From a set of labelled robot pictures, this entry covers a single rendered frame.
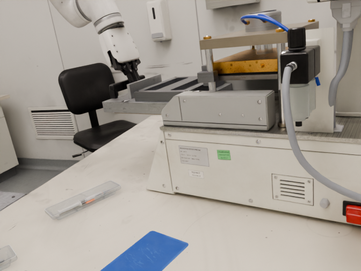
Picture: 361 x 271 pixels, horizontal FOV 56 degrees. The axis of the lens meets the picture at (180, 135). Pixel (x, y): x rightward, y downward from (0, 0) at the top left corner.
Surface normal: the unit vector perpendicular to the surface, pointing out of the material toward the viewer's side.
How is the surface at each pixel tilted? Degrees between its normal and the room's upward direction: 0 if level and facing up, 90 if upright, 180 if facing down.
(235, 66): 90
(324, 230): 0
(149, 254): 0
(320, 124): 90
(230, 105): 90
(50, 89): 90
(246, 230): 0
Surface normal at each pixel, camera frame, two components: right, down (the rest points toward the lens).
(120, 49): 0.70, -0.19
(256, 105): -0.53, 0.33
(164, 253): -0.13, -0.94
